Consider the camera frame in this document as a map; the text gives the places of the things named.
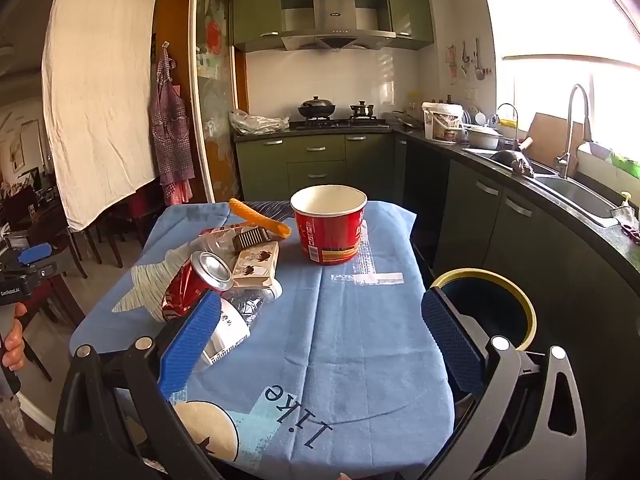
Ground red paper noodle bowl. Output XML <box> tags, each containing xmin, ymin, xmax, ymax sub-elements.
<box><xmin>290</xmin><ymin>185</ymin><xmax>369</xmax><ymax>266</ymax></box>

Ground black wok with lid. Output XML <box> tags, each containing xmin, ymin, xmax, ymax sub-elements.
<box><xmin>298</xmin><ymin>95</ymin><xmax>337</xmax><ymax>120</ymax></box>

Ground green lower kitchen cabinets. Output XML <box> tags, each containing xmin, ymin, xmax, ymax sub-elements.
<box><xmin>234</xmin><ymin>130</ymin><xmax>640</xmax><ymax>356</ymax></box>

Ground brown snack tray wrapper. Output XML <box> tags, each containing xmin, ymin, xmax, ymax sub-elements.
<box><xmin>199</xmin><ymin>225</ymin><xmax>282</xmax><ymax>257</ymax></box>

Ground green plastic basket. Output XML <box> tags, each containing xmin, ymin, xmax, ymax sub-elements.
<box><xmin>609</xmin><ymin>152</ymin><xmax>640</xmax><ymax>179</ymax></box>

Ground orange fried dough stick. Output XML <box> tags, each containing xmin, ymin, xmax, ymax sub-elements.
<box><xmin>228</xmin><ymin>198</ymin><xmax>292</xmax><ymax>239</ymax></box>

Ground blue bin with yellow rim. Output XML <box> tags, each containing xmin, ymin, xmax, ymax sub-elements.
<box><xmin>429</xmin><ymin>268</ymin><xmax>538</xmax><ymax>357</ymax></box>

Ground printed glass sliding door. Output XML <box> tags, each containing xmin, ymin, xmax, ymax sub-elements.
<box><xmin>188</xmin><ymin>0</ymin><xmax>242</xmax><ymax>205</ymax></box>

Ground dark striped cloth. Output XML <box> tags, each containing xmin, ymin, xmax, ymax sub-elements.
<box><xmin>244</xmin><ymin>199</ymin><xmax>294</xmax><ymax>223</ymax></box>

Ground dark wooden dining chair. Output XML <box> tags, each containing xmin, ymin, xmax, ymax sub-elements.
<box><xmin>64</xmin><ymin>180</ymin><xmax>167</xmax><ymax>281</ymax></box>

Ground hanging kitchen utensils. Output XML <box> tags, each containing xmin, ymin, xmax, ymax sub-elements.
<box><xmin>444</xmin><ymin>37</ymin><xmax>487</xmax><ymax>85</ymax></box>

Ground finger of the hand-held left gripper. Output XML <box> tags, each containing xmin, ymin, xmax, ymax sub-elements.
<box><xmin>16</xmin><ymin>242</ymin><xmax>59</xmax><ymax>281</ymax></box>

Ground dark pan in sink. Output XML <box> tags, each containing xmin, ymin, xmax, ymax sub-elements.
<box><xmin>491</xmin><ymin>137</ymin><xmax>537</xmax><ymax>178</ymax></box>

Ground steel kitchen faucet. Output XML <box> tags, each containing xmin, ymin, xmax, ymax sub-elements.
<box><xmin>556</xmin><ymin>83</ymin><xmax>594</xmax><ymax>179</ymax></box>

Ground green upper kitchen cabinets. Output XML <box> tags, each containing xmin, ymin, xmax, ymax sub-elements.
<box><xmin>232</xmin><ymin>0</ymin><xmax>435</xmax><ymax>54</ymax></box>

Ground white enamel pot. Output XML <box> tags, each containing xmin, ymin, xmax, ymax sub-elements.
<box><xmin>464</xmin><ymin>124</ymin><xmax>504</xmax><ymax>151</ymax></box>

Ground blue printed tablecloth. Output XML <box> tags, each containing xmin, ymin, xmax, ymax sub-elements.
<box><xmin>69</xmin><ymin>200</ymin><xmax>456</xmax><ymax>480</ymax></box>

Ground steel kitchen sink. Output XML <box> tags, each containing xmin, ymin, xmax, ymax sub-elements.
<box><xmin>464</xmin><ymin>146</ymin><xmax>622</xmax><ymax>220</ymax></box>

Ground white plastic bucket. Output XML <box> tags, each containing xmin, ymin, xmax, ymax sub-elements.
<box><xmin>421</xmin><ymin>101</ymin><xmax>464</xmax><ymax>142</ymax></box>

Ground beige cartoon snack box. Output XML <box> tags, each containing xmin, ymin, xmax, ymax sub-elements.
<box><xmin>232</xmin><ymin>240</ymin><xmax>280</xmax><ymax>289</ymax></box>

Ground gas stove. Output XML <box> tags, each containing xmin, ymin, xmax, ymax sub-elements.
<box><xmin>294</xmin><ymin>118</ymin><xmax>390</xmax><ymax>131</ymax></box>

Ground green kitchen cabinets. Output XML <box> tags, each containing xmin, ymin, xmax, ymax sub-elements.
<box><xmin>234</xmin><ymin>130</ymin><xmax>640</xmax><ymax>356</ymax></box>
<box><xmin>232</xmin><ymin>0</ymin><xmax>435</xmax><ymax>54</ymax></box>

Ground person's left hand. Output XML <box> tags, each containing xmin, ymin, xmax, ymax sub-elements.
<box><xmin>0</xmin><ymin>302</ymin><xmax>28</xmax><ymax>372</ymax></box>

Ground clear plastic bottle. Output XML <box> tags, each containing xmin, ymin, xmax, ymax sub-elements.
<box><xmin>200</xmin><ymin>279</ymin><xmax>284</xmax><ymax>367</ymax></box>

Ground crumpled clear plastic bag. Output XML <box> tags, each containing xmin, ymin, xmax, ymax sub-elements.
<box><xmin>228</xmin><ymin>108</ymin><xmax>291</xmax><ymax>136</ymax></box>

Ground white hanging cloth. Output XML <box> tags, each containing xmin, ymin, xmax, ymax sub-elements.
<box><xmin>42</xmin><ymin>0</ymin><xmax>161</xmax><ymax>233</ymax></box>

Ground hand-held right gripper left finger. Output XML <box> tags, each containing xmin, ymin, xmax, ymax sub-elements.
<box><xmin>52</xmin><ymin>290</ymin><xmax>227</xmax><ymax>480</ymax></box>

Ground checkered apron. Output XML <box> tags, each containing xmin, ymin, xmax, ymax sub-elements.
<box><xmin>149</xmin><ymin>41</ymin><xmax>197</xmax><ymax>207</ymax></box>

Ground wooden cutting board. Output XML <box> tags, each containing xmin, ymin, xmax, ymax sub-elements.
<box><xmin>521</xmin><ymin>112</ymin><xmax>585</xmax><ymax>167</ymax></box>

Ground steel range hood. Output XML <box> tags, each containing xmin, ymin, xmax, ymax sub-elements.
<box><xmin>279</xmin><ymin>0</ymin><xmax>397</xmax><ymax>53</ymax></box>

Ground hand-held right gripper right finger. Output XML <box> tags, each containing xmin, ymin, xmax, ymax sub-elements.
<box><xmin>417</xmin><ymin>287</ymin><xmax>589</xmax><ymax>480</ymax></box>

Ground red soda can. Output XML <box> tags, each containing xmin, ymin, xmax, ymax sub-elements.
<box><xmin>161</xmin><ymin>250</ymin><xmax>235</xmax><ymax>322</ymax></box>

